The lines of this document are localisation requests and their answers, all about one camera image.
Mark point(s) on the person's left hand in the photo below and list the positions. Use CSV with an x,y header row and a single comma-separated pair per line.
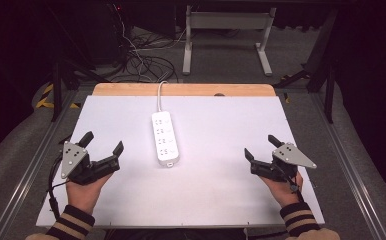
x,y
82,195

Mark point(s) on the aluminium rail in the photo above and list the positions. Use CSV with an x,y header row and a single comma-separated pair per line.
x,y
31,173
351,173

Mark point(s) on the white board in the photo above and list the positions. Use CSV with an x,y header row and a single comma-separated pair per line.
x,y
207,160

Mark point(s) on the white metal table frame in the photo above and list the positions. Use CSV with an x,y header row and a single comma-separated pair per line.
x,y
227,20

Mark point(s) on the person's right hand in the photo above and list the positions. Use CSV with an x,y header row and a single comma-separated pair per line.
x,y
286,191

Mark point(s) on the black metal stand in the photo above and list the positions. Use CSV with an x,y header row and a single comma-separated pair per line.
x,y
59,83
321,76

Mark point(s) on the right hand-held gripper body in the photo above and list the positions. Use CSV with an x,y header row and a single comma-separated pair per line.
x,y
281,166

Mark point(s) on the white power strip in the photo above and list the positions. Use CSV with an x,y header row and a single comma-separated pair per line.
x,y
165,138

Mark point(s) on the yellow black hazard tape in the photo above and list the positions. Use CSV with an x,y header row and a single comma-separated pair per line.
x,y
47,100

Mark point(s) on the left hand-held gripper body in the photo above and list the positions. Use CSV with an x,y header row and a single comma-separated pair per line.
x,y
81,166

